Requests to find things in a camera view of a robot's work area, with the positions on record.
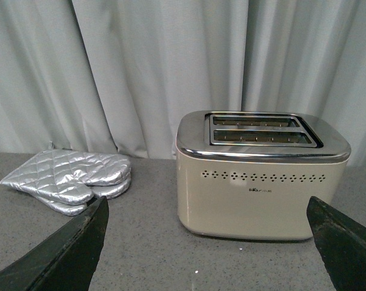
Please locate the lower silver oven mitt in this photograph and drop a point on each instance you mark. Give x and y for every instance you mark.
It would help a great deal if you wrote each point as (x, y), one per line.
(109, 192)

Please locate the upper silver oven mitt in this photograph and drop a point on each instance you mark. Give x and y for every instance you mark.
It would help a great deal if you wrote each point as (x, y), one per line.
(68, 176)

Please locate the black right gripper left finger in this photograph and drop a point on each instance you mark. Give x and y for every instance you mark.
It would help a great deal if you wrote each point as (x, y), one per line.
(67, 259)

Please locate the pale grey curtain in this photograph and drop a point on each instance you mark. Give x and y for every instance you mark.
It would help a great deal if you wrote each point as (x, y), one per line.
(118, 76)

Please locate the cream two-slot toaster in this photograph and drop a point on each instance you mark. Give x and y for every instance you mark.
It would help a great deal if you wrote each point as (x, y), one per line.
(250, 175)

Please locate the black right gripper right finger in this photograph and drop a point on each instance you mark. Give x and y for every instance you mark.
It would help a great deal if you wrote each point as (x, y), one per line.
(341, 242)

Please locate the silver oven mitt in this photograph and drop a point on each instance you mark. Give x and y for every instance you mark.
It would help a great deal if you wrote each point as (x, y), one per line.
(109, 192)
(68, 176)

